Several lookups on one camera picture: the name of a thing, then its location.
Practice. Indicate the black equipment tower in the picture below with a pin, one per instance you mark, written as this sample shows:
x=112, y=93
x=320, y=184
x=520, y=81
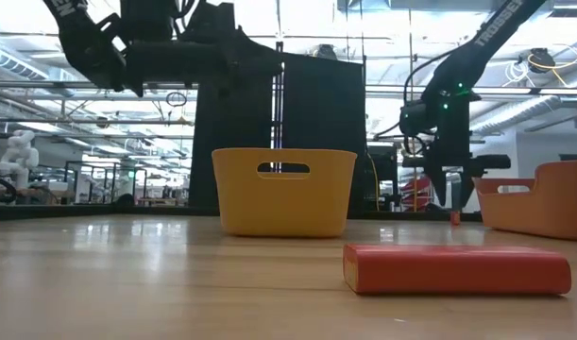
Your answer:
x=387, y=179

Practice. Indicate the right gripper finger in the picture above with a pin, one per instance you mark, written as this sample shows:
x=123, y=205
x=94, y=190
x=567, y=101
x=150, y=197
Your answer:
x=467, y=184
x=440, y=184

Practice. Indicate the red wooden block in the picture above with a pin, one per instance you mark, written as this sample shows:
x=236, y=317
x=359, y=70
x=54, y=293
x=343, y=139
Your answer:
x=455, y=218
x=458, y=271

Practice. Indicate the thin metal pole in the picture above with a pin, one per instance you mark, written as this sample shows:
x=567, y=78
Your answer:
x=410, y=28

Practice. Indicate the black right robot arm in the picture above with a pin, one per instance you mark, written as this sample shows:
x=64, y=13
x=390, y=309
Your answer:
x=458, y=71

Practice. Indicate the black aluminium table frame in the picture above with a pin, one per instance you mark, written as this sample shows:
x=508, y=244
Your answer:
x=80, y=211

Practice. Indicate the yellow plastic bin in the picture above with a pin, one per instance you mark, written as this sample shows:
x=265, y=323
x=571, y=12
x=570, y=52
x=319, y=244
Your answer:
x=283, y=208

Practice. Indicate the red shelf rack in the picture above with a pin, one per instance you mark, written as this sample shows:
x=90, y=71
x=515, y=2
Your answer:
x=418, y=193

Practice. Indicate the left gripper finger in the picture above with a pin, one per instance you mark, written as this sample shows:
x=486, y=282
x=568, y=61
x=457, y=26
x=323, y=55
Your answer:
x=259, y=61

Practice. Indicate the black metal frame station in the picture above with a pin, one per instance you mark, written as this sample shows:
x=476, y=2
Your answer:
x=94, y=162

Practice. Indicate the dark wall screen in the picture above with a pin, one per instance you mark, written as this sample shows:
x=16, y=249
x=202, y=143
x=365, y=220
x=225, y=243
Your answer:
x=573, y=156

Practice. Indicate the black room divider panel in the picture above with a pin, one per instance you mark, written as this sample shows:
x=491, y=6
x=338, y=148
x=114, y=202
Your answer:
x=316, y=118

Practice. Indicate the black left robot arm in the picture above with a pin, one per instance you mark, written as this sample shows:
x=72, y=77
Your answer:
x=89, y=47

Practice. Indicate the orange plastic bin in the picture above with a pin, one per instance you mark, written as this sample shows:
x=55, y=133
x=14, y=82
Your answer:
x=548, y=212

